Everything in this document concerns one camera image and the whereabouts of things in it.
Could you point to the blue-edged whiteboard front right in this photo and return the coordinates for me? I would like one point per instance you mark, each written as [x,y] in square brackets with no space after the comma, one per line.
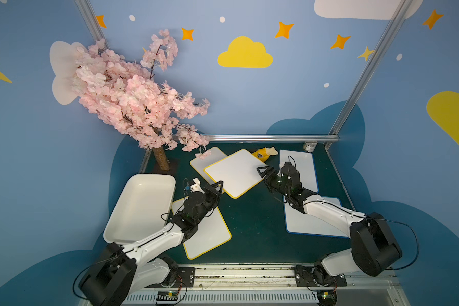
[298,223]

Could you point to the yellow-edged whiteboard back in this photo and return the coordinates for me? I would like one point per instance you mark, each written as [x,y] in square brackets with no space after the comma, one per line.
[198,164]

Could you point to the left aluminium frame post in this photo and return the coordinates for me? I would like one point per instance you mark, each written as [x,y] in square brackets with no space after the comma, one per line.
[87,12]

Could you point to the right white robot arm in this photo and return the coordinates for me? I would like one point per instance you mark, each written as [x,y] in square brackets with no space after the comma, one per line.
[374,247]

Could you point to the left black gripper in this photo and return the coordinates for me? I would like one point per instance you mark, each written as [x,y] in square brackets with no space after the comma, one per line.
[211,191]

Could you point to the green circuit board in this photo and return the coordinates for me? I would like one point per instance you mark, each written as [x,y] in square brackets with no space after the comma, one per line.
[327,298]
[166,298]

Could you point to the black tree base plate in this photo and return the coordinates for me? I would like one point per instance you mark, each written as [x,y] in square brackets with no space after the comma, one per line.
[174,166]

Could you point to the horizontal aluminium back bar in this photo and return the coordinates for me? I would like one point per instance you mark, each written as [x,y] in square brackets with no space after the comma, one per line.
[272,138]

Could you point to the yellow black work glove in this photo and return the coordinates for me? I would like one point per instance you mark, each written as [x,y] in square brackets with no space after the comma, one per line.
[265,153]

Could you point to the aluminium front rail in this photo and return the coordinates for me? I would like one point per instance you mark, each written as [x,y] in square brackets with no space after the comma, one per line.
[272,284]

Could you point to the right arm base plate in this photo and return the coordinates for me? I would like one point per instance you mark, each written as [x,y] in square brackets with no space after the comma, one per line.
[310,276]

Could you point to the left green circuit board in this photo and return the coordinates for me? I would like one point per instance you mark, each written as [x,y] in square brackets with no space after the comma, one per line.
[166,298]

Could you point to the right aluminium frame post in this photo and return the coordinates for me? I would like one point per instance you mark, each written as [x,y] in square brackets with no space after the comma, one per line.
[393,27]

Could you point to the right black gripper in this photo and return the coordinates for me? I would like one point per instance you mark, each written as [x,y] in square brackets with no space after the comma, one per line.
[273,180]

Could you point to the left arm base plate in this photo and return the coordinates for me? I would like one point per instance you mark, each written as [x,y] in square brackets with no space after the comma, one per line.
[182,276]

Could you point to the blue-edged whiteboard back right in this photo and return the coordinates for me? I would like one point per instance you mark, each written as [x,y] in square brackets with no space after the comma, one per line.
[304,163]

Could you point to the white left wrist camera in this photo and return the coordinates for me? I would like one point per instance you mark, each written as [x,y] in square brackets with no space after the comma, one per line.
[195,186]

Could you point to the aluminium frame post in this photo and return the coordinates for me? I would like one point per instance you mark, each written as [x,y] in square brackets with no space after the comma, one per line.
[87,12]
[393,27]

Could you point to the right green circuit board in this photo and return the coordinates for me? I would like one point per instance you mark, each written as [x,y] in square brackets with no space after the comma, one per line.
[327,298]

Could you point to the white plastic storage box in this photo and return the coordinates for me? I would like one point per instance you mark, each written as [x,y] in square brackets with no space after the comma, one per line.
[139,209]

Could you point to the blue-edged whiteboard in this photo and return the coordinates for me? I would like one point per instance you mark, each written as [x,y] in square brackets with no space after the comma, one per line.
[298,223]
[304,163]

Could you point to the yellow-edged whiteboard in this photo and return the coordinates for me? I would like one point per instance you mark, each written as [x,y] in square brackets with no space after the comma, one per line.
[212,232]
[238,172]
[198,164]

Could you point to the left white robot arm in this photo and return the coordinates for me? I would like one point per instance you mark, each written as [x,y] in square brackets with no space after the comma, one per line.
[124,269]

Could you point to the pink cherry blossom tree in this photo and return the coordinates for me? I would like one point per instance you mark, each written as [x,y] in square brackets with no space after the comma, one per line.
[125,96]

